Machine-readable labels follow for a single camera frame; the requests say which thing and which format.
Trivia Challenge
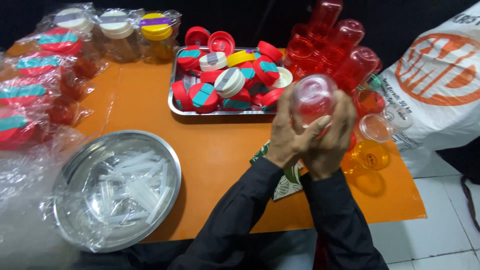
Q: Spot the person's left hand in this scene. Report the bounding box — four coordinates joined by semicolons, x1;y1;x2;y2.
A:
266;83;334;170

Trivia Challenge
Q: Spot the person's right hand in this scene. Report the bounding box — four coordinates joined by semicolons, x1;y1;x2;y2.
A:
303;90;358;181

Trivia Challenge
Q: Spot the red transparent plastic bottle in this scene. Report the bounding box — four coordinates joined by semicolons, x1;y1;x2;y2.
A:
290;74;339;130

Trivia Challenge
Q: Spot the clear transparent plastic bottle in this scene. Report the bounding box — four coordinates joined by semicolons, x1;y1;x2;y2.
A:
383;103;414;131
359;113;394;144

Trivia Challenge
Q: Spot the green transparent plastic bottle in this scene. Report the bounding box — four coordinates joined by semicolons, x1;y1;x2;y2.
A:
360;73;382;91

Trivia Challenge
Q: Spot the yellow transparent plastic bottle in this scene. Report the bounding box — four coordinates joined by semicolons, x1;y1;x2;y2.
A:
340;139;390;175

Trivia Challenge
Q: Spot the stack of red transparent bottles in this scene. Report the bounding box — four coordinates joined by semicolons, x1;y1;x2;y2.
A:
283;0;387;117

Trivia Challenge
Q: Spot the green white patterned cloth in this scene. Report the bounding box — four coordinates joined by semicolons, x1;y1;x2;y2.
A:
250;140;305;201

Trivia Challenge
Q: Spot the white sack with orange print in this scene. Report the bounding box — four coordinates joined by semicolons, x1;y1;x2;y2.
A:
377;2;480;179

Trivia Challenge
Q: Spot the heap of coloured bottle lids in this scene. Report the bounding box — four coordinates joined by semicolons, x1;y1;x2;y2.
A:
171;26;294;114

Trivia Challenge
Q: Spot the rectangular steel tray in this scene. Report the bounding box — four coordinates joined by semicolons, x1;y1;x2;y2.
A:
168;46;280;116

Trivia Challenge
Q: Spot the wrapped bottle with yellow lid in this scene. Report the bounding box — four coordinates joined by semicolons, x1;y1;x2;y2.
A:
138;10;182;64

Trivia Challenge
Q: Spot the pile of clear plastic straws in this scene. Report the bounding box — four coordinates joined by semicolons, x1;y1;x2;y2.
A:
92;150;171;225

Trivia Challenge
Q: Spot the wrapped bottle with white lid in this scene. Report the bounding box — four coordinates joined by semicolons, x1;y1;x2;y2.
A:
45;3;99;38
94;8;144;64

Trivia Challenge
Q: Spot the round steel bowl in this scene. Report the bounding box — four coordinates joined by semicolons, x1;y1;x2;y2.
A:
52;130;182;253

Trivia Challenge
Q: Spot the wrapped bottle with red lid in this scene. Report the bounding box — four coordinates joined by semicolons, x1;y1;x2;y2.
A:
11;50;96;102
35;27;109;79
0;107;49;152
0;77;92;126

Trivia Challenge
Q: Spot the heap of clear plastic bags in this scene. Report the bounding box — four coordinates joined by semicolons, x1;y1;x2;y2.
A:
0;125;98;270

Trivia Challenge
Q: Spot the black strap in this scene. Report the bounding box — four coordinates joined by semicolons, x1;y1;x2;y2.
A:
460;174;480;234

